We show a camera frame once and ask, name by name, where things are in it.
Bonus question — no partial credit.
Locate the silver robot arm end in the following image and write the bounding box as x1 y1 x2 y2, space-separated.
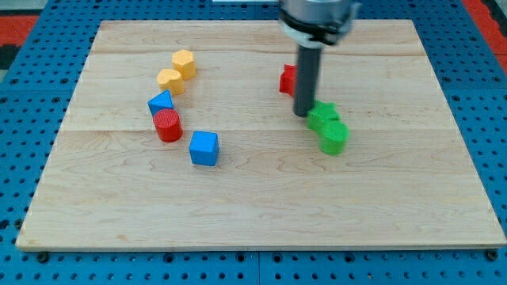
279 0 361 49

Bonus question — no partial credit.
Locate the blue triangle block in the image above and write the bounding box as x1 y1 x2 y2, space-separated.
147 89 173 116

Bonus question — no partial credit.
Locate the blue cube block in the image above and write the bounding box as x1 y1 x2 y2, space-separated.
189 131 219 166

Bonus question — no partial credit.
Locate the red star block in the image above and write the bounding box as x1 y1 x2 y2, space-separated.
279 64 297 97

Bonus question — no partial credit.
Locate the green star block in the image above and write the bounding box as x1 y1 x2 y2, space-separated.
307 100 340 133

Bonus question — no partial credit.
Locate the wooden board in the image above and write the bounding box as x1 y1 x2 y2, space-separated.
17 20 506 252

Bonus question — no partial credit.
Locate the green cylinder block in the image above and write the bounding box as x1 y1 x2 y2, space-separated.
319 120 349 155

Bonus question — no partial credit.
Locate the red cylinder block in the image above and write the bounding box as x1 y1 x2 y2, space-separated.
153 108 183 143

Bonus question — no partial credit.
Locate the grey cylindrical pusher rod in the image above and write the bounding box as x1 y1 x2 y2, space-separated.
293 45 322 117

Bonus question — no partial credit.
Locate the yellow heart block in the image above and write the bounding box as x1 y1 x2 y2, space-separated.
157 69 185 95

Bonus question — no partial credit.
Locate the yellow hexagon block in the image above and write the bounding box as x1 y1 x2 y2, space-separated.
172 49 196 80

